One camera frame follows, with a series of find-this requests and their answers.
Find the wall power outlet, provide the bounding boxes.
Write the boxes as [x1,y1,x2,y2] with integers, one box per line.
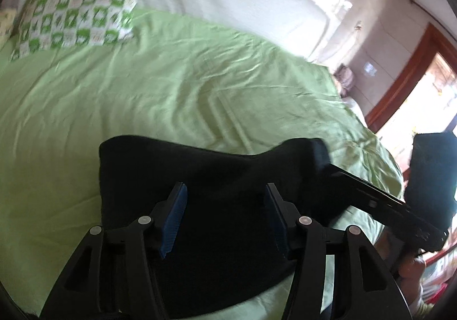
[363,61,377,77]

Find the green white patterned pillow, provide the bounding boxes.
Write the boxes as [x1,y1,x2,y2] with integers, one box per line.
[11,0,137,61]

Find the yellow cartoon print pillow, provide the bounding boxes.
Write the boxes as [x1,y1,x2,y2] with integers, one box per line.
[0,8,17,49]

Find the black tracker camera box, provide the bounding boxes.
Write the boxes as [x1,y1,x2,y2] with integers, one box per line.
[404,132,456,231]

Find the right hand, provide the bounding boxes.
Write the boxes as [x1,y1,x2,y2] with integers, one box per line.
[398,253,426,316]

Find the beige bundle beside bed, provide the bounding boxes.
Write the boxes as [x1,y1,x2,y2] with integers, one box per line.
[333,64,356,97]

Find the black pants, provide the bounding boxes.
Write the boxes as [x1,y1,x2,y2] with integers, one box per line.
[99,136,330,319]

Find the green bed sheet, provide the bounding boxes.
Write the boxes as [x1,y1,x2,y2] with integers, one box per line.
[1,10,403,315]

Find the brown wooden door frame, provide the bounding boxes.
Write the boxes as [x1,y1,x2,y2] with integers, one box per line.
[366,23,456,133]

